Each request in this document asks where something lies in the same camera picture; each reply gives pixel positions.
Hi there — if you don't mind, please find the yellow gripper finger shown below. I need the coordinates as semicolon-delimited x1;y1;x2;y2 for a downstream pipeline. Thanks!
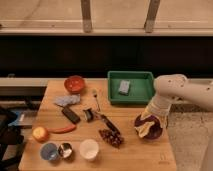
160;117;168;128
137;121;155;138

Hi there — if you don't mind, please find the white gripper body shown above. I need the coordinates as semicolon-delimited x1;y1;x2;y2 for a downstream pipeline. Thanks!
143;96;172;121

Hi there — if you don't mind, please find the yellow banana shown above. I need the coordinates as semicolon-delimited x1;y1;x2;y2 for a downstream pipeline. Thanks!
139;122;153;138

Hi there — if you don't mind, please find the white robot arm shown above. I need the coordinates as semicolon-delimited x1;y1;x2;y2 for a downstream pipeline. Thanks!
134;74;213;139

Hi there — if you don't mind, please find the red bowl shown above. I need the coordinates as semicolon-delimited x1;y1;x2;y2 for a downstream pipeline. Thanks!
64;75;85;94

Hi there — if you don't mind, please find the dark purple plate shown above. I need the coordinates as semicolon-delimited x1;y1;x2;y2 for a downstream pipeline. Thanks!
134;115;163;140

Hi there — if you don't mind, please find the green plastic tray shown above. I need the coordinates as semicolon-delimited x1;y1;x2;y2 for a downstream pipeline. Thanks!
108;71;155;105

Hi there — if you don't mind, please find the bunch of dark grapes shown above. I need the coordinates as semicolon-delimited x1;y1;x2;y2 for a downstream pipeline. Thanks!
99;129;124;148

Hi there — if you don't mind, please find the grey sponge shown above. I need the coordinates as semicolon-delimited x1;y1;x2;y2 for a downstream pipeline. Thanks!
119;80;130;95

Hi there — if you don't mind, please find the small black metal clip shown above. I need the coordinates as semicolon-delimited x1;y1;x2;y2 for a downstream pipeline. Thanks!
84;108;94;122

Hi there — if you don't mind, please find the white cup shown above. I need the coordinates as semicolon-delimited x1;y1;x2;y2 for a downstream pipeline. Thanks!
79;139;99;161

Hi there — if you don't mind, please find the silver fork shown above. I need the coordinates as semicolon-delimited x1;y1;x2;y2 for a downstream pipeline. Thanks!
92;90;100;112

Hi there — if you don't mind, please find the black rectangular block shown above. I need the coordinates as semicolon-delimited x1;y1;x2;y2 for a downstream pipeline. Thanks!
62;107;80;124

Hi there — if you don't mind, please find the crumpled blue-grey cloth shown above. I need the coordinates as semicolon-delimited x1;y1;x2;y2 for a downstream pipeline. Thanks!
54;94;80;107

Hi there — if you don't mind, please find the blue cup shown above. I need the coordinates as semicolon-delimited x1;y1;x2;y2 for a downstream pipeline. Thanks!
40;143;59;161

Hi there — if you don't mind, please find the red-yellow apple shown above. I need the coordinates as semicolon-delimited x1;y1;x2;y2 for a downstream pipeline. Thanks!
32;127;49;142

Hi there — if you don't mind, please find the black chair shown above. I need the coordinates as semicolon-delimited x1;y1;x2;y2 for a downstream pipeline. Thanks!
0;106;24;171

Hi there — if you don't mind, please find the dark handled knife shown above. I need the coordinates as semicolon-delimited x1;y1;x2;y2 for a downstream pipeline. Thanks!
95;112;120;134

